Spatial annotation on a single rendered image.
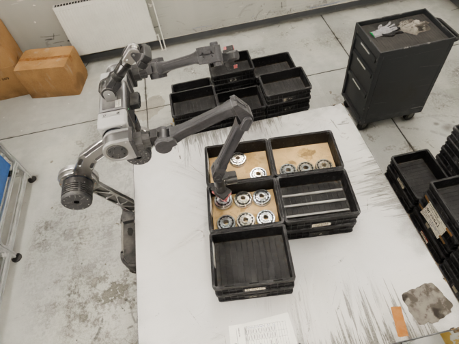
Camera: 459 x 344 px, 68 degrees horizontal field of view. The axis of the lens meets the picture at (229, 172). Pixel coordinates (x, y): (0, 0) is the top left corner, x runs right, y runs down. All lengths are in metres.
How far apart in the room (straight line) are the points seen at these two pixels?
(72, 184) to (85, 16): 2.72
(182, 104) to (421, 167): 2.03
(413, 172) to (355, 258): 1.18
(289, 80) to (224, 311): 2.12
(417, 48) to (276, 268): 2.04
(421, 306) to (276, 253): 0.74
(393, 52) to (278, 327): 2.14
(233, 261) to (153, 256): 0.50
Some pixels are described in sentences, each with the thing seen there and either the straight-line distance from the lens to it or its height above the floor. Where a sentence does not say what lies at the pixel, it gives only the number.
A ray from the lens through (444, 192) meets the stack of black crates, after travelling 2.70.
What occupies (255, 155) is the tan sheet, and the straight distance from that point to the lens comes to 2.21.
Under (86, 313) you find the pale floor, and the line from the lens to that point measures 2.95.
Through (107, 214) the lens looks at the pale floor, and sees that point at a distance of 3.25.
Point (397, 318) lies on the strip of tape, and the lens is 2.00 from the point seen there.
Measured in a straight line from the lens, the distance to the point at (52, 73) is 4.45.
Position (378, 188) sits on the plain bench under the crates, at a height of 0.70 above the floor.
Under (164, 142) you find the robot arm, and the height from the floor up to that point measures 1.46.
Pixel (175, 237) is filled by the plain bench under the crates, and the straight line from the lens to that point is 2.12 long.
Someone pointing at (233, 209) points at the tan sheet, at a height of 0.83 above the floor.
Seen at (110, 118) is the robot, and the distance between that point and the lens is 1.62.
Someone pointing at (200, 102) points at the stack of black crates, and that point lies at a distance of 3.13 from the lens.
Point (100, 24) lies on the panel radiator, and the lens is 4.63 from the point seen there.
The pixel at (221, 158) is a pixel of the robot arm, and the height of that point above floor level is 1.25.
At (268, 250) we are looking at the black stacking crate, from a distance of 1.87.
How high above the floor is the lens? 2.55
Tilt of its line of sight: 53 degrees down
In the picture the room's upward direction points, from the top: 10 degrees counter-clockwise
